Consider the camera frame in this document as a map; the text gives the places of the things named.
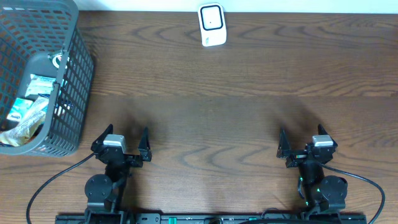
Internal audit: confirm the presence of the mint green wipes packet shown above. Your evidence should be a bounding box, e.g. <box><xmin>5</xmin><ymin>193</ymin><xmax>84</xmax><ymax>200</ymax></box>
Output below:
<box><xmin>24</xmin><ymin>74</ymin><xmax>56</xmax><ymax>98</ymax></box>

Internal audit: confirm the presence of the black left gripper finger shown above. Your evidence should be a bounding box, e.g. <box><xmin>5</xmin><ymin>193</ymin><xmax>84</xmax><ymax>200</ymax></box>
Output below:
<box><xmin>137</xmin><ymin>127</ymin><xmax>152</xmax><ymax>162</ymax></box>
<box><xmin>91</xmin><ymin>124</ymin><xmax>113</xmax><ymax>152</ymax></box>

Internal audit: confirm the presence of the dark green Zam-Buk tin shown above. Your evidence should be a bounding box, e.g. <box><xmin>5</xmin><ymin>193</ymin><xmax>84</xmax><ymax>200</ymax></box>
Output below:
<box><xmin>48</xmin><ymin>50</ymin><xmax>64</xmax><ymax>69</ymax></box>

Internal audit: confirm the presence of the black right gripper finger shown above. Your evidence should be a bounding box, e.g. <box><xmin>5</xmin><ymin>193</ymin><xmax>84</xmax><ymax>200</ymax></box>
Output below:
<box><xmin>277</xmin><ymin>128</ymin><xmax>292</xmax><ymax>158</ymax></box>
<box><xmin>317</xmin><ymin>124</ymin><xmax>338</xmax><ymax>146</ymax></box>

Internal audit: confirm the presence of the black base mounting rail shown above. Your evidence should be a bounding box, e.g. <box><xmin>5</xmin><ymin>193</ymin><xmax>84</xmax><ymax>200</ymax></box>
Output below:
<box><xmin>55</xmin><ymin>213</ymin><xmax>366</xmax><ymax>224</ymax></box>

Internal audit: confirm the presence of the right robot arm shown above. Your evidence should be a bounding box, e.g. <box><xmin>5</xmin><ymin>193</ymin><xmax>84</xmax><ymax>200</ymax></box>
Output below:
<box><xmin>277</xmin><ymin>124</ymin><xmax>348</xmax><ymax>223</ymax></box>

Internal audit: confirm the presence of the white barcode scanner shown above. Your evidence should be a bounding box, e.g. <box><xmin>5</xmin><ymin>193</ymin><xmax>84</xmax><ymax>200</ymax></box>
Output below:
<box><xmin>197</xmin><ymin>2</ymin><xmax>227</xmax><ymax>47</ymax></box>

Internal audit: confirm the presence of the grey plastic mesh basket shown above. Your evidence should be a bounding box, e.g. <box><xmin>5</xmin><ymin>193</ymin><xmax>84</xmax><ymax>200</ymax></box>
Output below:
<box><xmin>1</xmin><ymin>0</ymin><xmax>95</xmax><ymax>157</ymax></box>

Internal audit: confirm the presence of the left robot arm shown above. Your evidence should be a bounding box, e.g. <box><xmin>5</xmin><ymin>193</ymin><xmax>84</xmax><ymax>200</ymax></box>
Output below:
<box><xmin>84</xmin><ymin>124</ymin><xmax>152</xmax><ymax>223</ymax></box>

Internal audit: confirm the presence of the cream blue chips bag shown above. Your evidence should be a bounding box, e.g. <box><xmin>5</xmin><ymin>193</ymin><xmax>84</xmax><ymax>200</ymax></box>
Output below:
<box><xmin>1</xmin><ymin>96</ymin><xmax>49</xmax><ymax>147</ymax></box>

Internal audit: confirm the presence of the teal Kleenex tissue pack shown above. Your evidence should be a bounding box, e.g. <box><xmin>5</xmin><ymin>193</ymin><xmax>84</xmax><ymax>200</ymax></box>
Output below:
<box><xmin>7</xmin><ymin>98</ymin><xmax>33</xmax><ymax>122</ymax></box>

